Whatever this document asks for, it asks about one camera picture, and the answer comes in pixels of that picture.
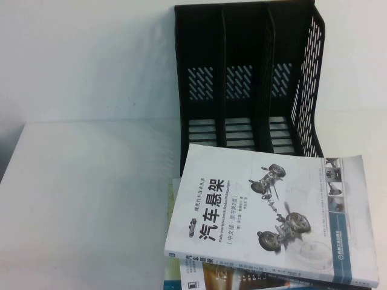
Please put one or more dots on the black perforated plastic book stand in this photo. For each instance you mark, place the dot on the black perforated plastic book stand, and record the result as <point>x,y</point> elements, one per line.
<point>242,45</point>

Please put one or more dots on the white car suspension book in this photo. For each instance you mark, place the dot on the white car suspension book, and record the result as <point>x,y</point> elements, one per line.
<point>242,217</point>

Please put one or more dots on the lower books in stack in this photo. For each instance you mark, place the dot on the lower books in stack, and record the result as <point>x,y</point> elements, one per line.
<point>193,278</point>

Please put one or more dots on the pale green teal book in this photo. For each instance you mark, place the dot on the pale green teal book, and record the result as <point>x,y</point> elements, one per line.
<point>170,208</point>

